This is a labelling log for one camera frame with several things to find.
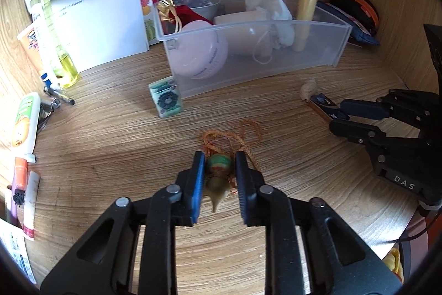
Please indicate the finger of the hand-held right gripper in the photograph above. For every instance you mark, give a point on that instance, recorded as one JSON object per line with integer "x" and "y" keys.
{"x": 355, "y": 131}
{"x": 362, "y": 108}

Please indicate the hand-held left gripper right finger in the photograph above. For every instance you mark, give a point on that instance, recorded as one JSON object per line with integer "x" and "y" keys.
{"x": 242, "y": 188}

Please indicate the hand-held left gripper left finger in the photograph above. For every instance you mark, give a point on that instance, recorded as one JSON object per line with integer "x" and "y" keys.
{"x": 197, "y": 184}

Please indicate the green wooden spinning top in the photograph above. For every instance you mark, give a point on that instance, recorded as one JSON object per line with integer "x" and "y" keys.
{"x": 217, "y": 177}

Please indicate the dark blue packet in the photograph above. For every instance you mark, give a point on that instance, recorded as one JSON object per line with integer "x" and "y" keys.
{"x": 328, "y": 106}

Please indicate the yellow cosmetic tube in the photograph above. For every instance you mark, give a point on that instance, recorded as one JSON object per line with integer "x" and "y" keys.
{"x": 305, "y": 18}

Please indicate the clear plastic storage box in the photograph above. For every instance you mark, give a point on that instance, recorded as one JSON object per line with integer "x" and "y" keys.
{"x": 262, "y": 60}

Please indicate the white round case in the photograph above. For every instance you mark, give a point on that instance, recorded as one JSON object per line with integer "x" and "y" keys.
{"x": 202, "y": 51}

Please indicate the white cloth pouch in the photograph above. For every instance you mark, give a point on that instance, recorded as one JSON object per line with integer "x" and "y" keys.
{"x": 267, "y": 10}

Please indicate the cream cylindrical jar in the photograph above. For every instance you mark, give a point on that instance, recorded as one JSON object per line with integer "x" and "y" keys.
{"x": 241, "y": 34}

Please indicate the red embroidered pouch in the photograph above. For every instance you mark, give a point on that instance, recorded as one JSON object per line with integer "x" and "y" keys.
{"x": 189, "y": 13}

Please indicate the wooden desktop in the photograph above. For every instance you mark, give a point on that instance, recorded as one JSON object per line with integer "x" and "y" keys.
{"x": 103, "y": 143}

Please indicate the beige seashell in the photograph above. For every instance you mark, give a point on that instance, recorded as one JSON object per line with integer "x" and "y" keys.
{"x": 308, "y": 88}

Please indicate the dark blue pencil pouch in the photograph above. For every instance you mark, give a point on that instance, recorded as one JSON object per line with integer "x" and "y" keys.
{"x": 350, "y": 26}

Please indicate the small patterned card box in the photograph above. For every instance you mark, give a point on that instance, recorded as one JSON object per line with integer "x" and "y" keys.
{"x": 165, "y": 98}

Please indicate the black orange round case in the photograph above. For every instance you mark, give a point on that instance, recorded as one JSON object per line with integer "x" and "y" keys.
{"x": 357, "y": 6}

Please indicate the yellow object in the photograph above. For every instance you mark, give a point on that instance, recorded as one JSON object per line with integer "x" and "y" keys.
{"x": 393, "y": 262}

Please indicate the metal pens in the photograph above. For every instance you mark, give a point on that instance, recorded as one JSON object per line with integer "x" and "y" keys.
{"x": 58, "y": 97}

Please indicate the white slim tube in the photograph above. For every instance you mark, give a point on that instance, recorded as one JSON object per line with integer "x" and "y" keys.
{"x": 30, "y": 203}

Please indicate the orange lip balm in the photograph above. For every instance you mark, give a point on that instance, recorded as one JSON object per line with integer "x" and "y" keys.
{"x": 20, "y": 174}

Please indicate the fruit print carton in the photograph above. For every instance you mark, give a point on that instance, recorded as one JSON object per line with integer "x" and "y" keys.
{"x": 146, "y": 13}

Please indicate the white ceramic bowl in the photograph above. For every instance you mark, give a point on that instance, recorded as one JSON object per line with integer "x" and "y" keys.
{"x": 206, "y": 4}

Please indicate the white orange squeeze bottle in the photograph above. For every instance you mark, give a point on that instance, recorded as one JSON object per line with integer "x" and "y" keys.
{"x": 25, "y": 122}

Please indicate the white printed receipt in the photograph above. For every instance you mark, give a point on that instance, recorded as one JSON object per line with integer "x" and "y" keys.
{"x": 13, "y": 248}

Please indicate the white paper bag with note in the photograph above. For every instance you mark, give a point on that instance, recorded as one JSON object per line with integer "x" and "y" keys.
{"x": 100, "y": 11}

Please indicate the yellow spray bottle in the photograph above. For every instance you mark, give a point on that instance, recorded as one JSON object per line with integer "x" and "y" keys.
{"x": 51, "y": 32}

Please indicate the orange cream tube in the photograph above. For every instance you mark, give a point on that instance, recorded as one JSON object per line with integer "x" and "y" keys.
{"x": 29, "y": 43}

